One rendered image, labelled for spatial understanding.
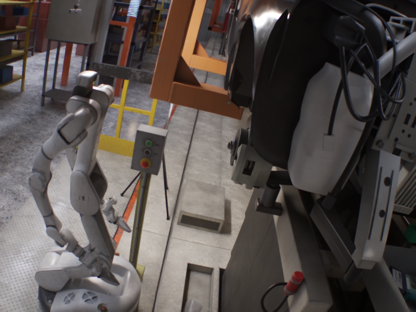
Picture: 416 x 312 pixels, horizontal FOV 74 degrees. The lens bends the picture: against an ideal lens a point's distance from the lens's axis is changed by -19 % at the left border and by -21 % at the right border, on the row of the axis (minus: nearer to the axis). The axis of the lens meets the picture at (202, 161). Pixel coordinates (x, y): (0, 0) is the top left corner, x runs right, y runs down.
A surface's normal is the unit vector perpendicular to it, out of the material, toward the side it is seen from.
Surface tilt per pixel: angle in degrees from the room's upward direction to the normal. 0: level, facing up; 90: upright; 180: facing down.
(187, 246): 0
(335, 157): 87
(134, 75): 90
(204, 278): 0
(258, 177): 101
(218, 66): 90
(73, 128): 73
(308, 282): 0
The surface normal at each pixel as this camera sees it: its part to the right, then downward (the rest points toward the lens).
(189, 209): 0.23, -0.87
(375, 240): 0.07, -0.11
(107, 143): -0.06, 0.43
